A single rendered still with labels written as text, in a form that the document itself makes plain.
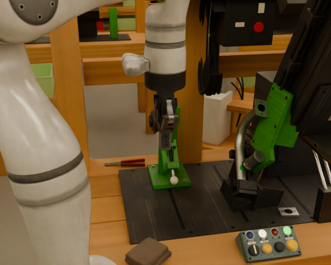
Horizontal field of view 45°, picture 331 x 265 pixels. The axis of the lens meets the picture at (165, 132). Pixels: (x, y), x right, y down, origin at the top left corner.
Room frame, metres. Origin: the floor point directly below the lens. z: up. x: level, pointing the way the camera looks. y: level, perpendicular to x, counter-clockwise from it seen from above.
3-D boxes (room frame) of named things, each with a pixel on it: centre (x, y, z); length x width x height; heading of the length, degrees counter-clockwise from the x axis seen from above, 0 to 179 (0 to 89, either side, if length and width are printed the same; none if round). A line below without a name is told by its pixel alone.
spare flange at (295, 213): (1.02, -0.38, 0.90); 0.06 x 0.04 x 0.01; 92
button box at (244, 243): (0.86, -0.27, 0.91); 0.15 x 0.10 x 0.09; 101
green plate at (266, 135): (1.11, -0.35, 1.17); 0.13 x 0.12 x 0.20; 101
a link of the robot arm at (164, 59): (0.70, 0.02, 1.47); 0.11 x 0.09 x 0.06; 101
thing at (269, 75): (1.34, -0.49, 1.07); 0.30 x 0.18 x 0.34; 101
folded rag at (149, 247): (0.82, 0.04, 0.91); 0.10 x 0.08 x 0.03; 140
